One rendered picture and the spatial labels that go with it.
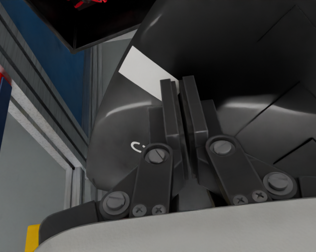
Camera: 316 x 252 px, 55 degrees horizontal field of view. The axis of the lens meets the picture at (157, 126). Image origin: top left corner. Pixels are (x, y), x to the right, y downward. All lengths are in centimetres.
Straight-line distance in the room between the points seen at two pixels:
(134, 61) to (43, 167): 105
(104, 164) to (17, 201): 98
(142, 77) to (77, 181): 49
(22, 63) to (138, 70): 31
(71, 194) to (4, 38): 33
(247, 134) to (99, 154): 10
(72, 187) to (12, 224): 55
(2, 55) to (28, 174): 83
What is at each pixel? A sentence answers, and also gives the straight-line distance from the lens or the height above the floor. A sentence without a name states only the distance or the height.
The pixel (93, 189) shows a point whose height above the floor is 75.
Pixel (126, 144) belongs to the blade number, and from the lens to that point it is 19.
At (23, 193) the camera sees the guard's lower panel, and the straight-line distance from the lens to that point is 118.
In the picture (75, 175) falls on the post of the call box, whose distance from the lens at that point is 64.
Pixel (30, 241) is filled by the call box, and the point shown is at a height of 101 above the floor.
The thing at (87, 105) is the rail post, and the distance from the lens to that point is 75.
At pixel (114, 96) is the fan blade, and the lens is 17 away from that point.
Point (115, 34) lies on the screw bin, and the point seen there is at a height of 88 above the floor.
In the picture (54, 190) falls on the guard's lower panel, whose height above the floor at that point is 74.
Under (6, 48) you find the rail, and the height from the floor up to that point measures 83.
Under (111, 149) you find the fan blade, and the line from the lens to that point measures 20.
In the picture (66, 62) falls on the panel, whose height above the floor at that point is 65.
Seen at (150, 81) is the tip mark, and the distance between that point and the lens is 16.
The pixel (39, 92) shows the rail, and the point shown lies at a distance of 49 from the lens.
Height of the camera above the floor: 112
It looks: 31 degrees down
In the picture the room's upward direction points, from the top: 174 degrees clockwise
